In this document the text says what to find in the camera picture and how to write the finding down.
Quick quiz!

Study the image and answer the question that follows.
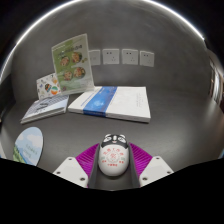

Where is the white panda-print computer mouse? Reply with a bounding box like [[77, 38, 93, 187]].
[[97, 133, 130, 177]]

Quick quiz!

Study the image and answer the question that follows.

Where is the small white colourful-print card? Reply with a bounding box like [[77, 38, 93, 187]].
[[35, 72, 62, 101]]

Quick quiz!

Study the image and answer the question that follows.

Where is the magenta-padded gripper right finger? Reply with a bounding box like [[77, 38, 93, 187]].
[[127, 142, 175, 188]]

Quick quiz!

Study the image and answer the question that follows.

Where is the grey striped-cover book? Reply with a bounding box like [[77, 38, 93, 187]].
[[20, 94, 70, 125]]

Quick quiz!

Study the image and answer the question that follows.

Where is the round landscape-print mouse pad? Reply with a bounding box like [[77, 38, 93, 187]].
[[12, 126, 45, 167]]

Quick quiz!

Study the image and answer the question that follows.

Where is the white book with blue band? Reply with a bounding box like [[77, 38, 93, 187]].
[[67, 85, 152, 124]]

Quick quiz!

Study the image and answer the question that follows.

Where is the white wall socket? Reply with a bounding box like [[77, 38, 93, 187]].
[[88, 49, 102, 67], [101, 48, 121, 66], [139, 50, 156, 68], [121, 48, 140, 66]]

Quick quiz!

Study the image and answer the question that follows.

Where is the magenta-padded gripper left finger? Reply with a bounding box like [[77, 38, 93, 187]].
[[52, 142, 101, 188]]

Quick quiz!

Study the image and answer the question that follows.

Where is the green booklet with round photos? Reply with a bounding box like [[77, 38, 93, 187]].
[[50, 32, 95, 96]]

